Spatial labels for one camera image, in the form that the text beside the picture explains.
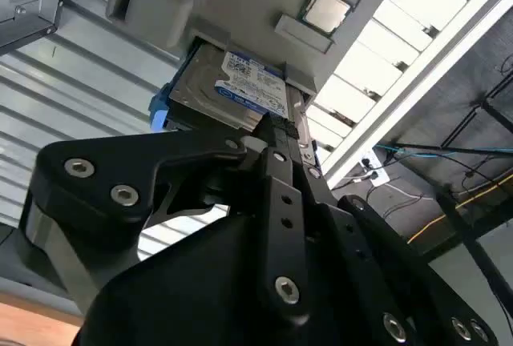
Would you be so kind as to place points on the hard disk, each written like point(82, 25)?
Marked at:
point(200, 81)

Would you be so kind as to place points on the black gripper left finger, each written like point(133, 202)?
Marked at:
point(100, 179)

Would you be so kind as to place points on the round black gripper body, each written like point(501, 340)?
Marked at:
point(180, 302)

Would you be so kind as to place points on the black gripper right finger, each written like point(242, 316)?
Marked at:
point(356, 242)

